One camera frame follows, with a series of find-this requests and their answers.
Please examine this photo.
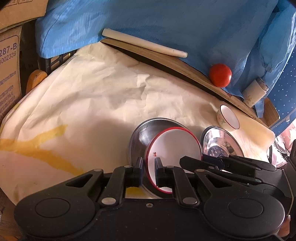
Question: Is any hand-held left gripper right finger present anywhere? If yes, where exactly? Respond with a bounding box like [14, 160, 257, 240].
[154, 157, 234, 206]

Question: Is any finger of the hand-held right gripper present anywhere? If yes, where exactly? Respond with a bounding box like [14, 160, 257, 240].
[180, 156, 264, 186]
[203, 154, 278, 172]

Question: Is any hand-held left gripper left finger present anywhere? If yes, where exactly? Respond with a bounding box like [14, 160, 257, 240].
[65, 157, 144, 207]

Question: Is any white ceramic bowl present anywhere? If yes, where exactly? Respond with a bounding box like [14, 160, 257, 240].
[217, 105, 240, 131]
[144, 127, 204, 194]

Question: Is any steel bowl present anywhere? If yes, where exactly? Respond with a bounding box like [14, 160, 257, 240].
[201, 126, 245, 160]

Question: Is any pink printed bedding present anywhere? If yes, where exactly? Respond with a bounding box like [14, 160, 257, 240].
[266, 123, 296, 168]

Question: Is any white thermos bottle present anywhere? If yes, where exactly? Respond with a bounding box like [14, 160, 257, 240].
[242, 77, 270, 108]

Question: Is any blue dotted cloth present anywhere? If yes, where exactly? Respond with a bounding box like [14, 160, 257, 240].
[269, 39, 296, 137]

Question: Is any cream tablecloth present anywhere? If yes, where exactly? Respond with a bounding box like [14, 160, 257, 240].
[0, 43, 275, 207]

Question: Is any red tomato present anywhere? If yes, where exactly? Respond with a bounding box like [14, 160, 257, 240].
[209, 63, 233, 88]

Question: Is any white rolling stick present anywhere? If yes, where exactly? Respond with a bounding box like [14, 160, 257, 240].
[102, 28, 188, 58]

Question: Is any black plastic crate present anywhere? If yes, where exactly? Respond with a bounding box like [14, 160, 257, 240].
[37, 50, 78, 76]

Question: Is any orange wooden chair back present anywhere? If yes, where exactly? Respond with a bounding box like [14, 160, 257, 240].
[26, 69, 48, 94]

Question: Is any light blue coat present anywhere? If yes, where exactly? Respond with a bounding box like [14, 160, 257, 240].
[35, 0, 296, 117]

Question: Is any closed cardboard box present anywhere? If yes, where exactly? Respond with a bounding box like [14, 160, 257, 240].
[0, 25, 23, 121]

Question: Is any open cardboard box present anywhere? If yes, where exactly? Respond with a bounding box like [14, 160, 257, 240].
[0, 0, 49, 30]

